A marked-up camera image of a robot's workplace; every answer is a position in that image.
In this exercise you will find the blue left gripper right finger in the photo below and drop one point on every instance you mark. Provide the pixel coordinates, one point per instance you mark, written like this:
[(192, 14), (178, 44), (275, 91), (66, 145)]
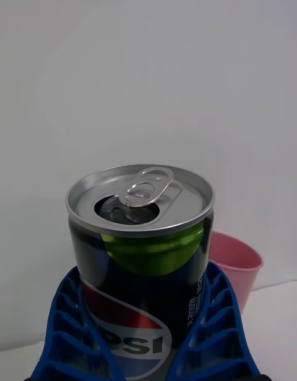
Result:
[(216, 334)]

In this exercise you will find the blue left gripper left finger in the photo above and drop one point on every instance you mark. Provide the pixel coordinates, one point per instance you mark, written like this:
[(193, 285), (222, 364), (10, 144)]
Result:
[(71, 340)]

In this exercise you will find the black drink can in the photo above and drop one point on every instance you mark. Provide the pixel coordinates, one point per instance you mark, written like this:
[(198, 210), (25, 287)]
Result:
[(139, 263)]

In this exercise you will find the pink plastic bin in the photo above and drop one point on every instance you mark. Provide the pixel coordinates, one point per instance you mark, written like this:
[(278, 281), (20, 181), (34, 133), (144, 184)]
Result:
[(238, 263)]

